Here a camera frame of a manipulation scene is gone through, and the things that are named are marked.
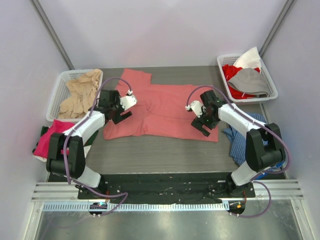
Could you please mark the bright blue garment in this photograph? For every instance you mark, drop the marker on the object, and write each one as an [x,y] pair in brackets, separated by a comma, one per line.
[278,176]

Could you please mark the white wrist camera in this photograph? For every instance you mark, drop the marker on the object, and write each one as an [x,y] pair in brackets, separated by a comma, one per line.
[128,101]
[196,107]

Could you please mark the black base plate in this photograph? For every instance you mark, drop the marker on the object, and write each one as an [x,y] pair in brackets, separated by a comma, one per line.
[173,188]

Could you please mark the blue checkered shirt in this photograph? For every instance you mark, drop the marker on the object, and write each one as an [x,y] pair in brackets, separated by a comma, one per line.
[238,145]

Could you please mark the red garment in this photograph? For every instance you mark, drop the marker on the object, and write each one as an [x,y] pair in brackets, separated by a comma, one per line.
[229,71]

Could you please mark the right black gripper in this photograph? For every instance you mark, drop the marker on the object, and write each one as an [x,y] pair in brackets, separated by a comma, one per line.
[202,125]

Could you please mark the left corner aluminium post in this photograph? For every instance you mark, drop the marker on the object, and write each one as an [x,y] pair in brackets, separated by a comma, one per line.
[51,32]

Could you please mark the cream white garment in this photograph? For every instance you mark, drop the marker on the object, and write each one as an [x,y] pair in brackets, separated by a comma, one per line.
[86,151]

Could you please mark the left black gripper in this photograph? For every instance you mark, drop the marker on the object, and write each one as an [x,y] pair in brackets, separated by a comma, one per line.
[121,116]

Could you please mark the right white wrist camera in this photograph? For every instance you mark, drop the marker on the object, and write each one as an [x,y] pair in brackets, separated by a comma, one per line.
[196,107]

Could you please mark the aluminium frame rail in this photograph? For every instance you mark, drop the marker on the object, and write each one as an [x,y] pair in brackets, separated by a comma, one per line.
[287,189]

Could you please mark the white plastic basket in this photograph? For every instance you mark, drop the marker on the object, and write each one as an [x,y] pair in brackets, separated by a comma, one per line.
[61,92]
[229,59]

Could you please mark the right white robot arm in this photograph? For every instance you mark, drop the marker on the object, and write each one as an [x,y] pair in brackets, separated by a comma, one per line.
[264,148]

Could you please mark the corner aluminium post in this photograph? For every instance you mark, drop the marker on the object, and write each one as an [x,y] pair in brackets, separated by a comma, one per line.
[279,21]
[51,32]

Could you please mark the white slotted cable duct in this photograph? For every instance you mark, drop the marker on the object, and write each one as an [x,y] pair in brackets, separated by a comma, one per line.
[89,206]

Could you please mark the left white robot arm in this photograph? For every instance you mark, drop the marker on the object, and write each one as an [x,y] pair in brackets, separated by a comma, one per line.
[66,154]

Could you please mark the salmon pink t shirt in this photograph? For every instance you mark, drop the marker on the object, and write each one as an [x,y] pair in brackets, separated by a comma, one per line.
[160,110]

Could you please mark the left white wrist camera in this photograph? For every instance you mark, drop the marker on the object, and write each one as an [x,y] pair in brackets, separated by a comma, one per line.
[128,101]

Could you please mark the beige t shirt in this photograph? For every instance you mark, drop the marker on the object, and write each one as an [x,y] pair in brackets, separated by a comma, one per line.
[83,91]

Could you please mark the right white plastic basket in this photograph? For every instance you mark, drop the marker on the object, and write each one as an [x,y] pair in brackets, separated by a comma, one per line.
[229,59]

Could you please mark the left white plastic basket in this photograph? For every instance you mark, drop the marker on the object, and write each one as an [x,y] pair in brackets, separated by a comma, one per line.
[61,92]

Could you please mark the magenta t shirt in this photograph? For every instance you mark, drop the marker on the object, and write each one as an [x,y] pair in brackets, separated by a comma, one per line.
[43,145]

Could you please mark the right corner aluminium post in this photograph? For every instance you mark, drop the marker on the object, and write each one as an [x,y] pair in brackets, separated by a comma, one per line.
[279,21]

